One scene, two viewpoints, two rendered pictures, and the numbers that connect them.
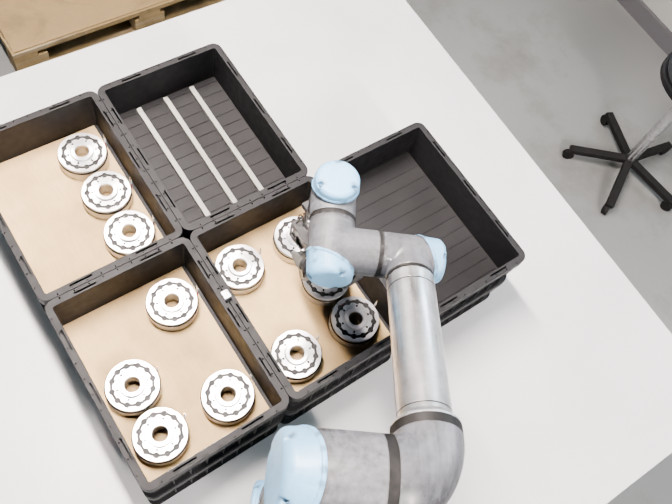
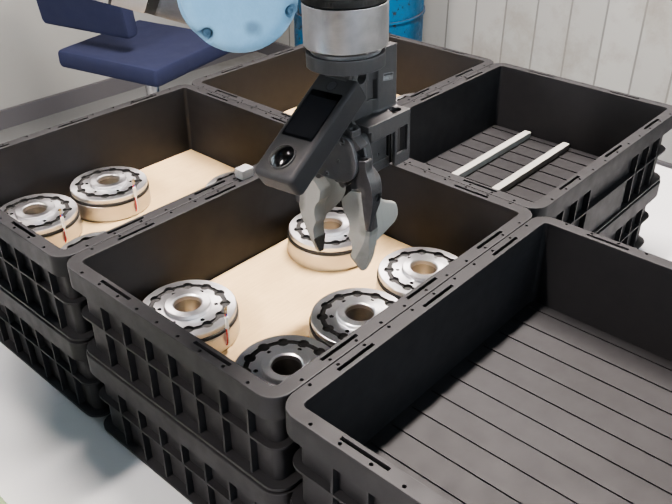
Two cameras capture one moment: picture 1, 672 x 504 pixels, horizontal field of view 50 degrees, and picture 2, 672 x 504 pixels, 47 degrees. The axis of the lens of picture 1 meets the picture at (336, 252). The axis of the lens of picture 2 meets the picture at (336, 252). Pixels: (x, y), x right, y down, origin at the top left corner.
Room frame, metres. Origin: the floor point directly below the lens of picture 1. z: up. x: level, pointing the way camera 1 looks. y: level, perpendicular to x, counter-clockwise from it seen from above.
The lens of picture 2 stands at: (0.68, -0.64, 1.34)
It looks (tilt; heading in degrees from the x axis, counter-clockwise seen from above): 32 degrees down; 94
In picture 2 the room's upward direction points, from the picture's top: straight up
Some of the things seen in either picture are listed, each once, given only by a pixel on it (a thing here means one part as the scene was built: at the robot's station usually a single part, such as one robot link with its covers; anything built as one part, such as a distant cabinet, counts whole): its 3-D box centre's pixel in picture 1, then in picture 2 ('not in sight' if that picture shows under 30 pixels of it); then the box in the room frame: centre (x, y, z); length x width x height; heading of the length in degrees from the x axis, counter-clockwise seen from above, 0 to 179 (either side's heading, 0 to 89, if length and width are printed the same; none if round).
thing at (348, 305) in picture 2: not in sight; (359, 314); (0.65, 0.00, 0.86); 0.05 x 0.05 x 0.01
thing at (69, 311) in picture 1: (168, 363); (142, 196); (0.36, 0.22, 0.87); 0.40 x 0.30 x 0.11; 53
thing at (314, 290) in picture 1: (326, 278); (359, 317); (0.65, 0.00, 0.86); 0.10 x 0.10 x 0.01
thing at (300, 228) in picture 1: (319, 231); (352, 111); (0.64, 0.04, 1.07); 0.09 x 0.08 x 0.12; 53
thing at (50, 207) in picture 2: (160, 433); (35, 210); (0.23, 0.18, 0.86); 0.05 x 0.05 x 0.01
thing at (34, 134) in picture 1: (74, 203); (347, 109); (0.60, 0.54, 0.87); 0.40 x 0.30 x 0.11; 53
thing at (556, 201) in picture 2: (202, 133); (513, 129); (0.84, 0.36, 0.92); 0.40 x 0.30 x 0.02; 53
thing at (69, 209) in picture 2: (160, 434); (36, 213); (0.23, 0.18, 0.86); 0.10 x 0.10 x 0.01
